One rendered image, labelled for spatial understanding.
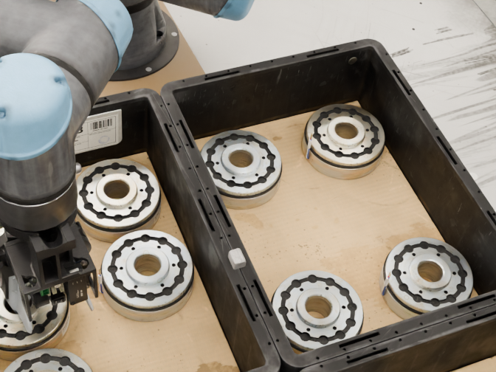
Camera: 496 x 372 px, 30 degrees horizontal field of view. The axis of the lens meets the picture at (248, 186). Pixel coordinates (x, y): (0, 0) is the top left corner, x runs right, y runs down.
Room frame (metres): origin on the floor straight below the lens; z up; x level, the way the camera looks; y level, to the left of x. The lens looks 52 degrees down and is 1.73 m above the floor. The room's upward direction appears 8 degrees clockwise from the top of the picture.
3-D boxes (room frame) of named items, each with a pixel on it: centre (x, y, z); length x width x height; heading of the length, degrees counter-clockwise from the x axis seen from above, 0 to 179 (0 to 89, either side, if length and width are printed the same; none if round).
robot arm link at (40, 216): (0.49, 0.18, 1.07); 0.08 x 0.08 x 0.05
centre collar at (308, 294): (0.53, -0.09, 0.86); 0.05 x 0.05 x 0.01
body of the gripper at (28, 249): (0.48, 0.18, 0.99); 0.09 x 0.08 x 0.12; 33
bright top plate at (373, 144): (0.80, -0.11, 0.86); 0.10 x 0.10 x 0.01
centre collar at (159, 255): (0.55, 0.10, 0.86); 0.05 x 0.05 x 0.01
